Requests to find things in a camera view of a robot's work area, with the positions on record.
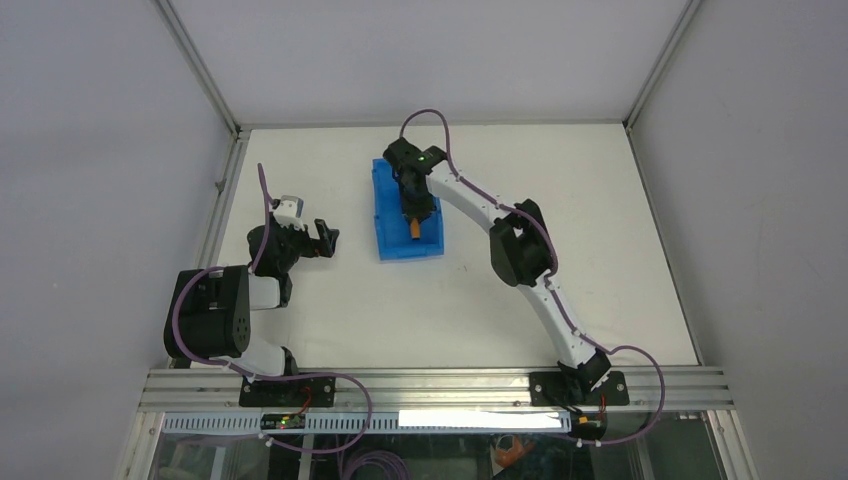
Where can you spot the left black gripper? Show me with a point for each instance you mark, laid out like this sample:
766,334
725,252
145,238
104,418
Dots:
312,247

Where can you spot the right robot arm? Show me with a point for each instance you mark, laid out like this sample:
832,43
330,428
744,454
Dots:
521,253

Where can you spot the aluminium frame post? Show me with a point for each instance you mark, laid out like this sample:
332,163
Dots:
669,48
192,55

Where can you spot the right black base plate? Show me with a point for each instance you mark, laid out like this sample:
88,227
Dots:
549,388

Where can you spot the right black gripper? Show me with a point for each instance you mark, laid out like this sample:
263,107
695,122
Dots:
420,211

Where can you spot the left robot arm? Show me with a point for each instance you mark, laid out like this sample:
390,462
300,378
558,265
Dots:
209,320

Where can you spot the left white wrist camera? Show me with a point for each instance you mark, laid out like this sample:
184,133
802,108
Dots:
287,212

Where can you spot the small green circuit board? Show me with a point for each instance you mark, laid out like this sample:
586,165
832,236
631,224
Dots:
276,422

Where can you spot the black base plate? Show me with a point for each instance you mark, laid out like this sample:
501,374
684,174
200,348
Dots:
549,388
315,392

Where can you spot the orange object under table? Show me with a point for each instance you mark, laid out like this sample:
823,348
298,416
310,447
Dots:
508,449

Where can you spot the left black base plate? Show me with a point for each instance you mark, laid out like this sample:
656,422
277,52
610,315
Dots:
315,392

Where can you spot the blue plastic bin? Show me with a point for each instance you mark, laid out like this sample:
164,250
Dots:
392,231

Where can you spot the slotted white cable duct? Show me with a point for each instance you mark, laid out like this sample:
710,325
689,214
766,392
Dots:
401,422

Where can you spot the aluminium front rail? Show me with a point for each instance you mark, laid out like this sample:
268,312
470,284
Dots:
628,389

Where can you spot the right aluminium frame post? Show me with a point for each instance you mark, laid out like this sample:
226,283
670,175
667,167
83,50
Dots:
669,48

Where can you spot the left aluminium frame post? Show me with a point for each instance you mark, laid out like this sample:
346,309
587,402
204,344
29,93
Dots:
192,55

